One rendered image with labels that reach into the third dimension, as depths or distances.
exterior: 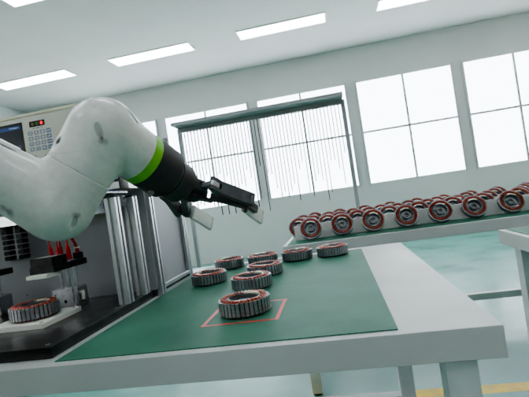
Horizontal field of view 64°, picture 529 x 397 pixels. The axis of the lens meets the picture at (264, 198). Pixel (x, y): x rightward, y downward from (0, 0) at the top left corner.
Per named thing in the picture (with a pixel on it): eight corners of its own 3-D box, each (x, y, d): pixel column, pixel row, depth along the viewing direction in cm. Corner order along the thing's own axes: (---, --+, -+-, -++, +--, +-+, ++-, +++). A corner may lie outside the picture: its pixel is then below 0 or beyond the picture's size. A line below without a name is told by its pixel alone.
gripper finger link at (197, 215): (191, 217, 91) (188, 217, 91) (212, 229, 96) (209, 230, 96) (194, 205, 92) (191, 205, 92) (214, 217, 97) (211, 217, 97)
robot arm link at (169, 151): (116, 191, 73) (155, 183, 68) (135, 135, 78) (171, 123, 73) (143, 205, 77) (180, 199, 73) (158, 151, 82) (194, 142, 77)
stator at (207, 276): (230, 276, 140) (228, 265, 140) (224, 283, 129) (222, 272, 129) (197, 281, 141) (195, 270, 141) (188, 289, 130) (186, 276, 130)
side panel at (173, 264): (163, 294, 127) (147, 188, 127) (153, 296, 128) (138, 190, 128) (194, 276, 155) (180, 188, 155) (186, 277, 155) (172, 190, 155)
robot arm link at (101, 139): (110, 86, 60) (78, 78, 67) (61, 162, 58) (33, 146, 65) (178, 139, 70) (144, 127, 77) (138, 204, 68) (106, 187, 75)
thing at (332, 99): (373, 285, 419) (344, 90, 420) (195, 305, 449) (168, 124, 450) (369, 275, 468) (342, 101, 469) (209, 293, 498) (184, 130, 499)
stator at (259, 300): (253, 320, 84) (249, 302, 84) (209, 319, 90) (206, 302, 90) (281, 305, 94) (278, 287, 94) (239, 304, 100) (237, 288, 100)
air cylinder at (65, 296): (79, 307, 116) (75, 287, 116) (54, 309, 117) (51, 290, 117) (89, 302, 121) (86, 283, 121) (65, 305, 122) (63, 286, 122)
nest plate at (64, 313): (43, 328, 96) (42, 323, 96) (-15, 335, 99) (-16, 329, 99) (82, 309, 111) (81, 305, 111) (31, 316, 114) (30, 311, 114)
